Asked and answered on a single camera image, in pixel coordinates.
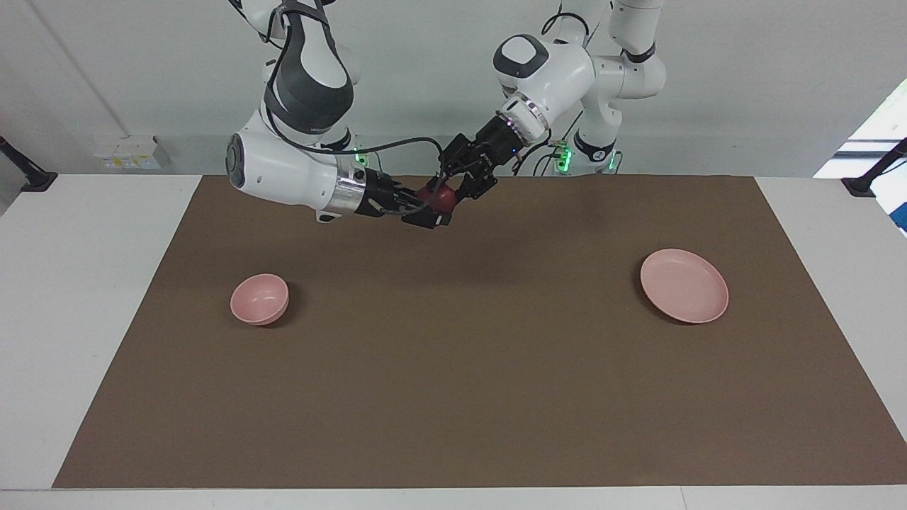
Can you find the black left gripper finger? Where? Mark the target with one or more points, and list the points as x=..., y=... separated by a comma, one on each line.
x=478, y=184
x=453, y=156

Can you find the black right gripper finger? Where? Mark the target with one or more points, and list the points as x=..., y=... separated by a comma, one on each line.
x=429, y=218
x=411, y=195

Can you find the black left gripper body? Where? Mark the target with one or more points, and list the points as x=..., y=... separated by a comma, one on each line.
x=496, y=145

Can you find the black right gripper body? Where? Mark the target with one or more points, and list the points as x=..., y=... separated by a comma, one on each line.
x=379, y=195

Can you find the dark red apple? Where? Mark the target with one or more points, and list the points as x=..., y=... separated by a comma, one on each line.
x=438, y=198

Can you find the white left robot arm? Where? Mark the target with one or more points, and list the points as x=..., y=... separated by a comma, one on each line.
x=567, y=71

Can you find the pink bowl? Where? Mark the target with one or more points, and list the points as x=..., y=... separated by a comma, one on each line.
x=258, y=297

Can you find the pink plate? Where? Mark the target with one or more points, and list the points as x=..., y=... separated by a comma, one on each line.
x=684, y=283

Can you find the brown table mat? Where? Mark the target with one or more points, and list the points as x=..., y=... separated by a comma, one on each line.
x=453, y=354

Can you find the black clamp stand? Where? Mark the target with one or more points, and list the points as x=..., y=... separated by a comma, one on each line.
x=861, y=185
x=35, y=180

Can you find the bright window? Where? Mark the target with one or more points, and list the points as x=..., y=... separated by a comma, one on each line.
x=879, y=127

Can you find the blue object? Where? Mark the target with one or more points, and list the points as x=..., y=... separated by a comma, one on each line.
x=902, y=216

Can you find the white wall socket box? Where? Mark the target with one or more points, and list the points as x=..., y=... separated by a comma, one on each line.
x=131, y=152

